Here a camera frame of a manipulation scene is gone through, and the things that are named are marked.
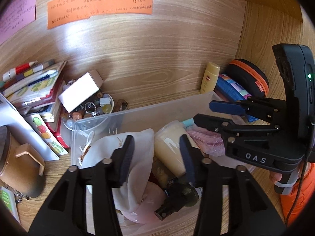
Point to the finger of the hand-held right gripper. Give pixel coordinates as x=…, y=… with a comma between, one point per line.
x=216, y=125
x=226, y=107

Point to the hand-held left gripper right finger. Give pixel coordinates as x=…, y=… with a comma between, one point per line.
x=187, y=159

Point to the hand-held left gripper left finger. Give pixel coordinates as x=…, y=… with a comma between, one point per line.
x=125, y=162

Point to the white cloth pouch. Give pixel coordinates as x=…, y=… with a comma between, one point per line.
x=142, y=157

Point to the clear plastic storage box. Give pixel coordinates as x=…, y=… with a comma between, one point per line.
x=137, y=120

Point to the person's right forearm orange sleeve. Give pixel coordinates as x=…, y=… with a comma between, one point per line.
x=302, y=201

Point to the wooden desktop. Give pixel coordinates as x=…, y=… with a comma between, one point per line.
x=56, y=177

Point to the person's right hand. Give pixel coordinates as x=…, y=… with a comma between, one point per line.
x=272, y=177

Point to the blue patchwork pencil case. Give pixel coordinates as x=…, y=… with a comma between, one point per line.
x=231, y=86

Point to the cream translucent bottle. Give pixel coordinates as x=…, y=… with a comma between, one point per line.
x=167, y=147

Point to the yellow sunscreen bottle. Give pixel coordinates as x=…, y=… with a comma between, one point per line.
x=209, y=78

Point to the black case orange zipper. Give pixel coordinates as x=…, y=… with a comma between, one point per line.
x=246, y=73

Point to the pink stone apple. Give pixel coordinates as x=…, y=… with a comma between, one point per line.
x=150, y=201

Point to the white bowl of beads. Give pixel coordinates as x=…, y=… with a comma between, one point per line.
x=98, y=108

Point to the small white cardboard box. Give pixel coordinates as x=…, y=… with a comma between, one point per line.
x=78, y=91

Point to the fruit sticker booklet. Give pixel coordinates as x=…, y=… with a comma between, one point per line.
x=44, y=130

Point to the brown ceramic mug with lid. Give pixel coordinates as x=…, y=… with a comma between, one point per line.
x=17, y=172

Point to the metal nail clipper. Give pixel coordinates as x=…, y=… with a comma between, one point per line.
x=21, y=194

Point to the stack of books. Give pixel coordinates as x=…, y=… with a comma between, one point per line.
x=37, y=86

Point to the red white pencil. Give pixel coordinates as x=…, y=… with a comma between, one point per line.
x=19, y=68

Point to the orange paper note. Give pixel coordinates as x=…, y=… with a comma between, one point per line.
x=98, y=7

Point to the pink paper note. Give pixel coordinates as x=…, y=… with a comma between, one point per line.
x=17, y=14

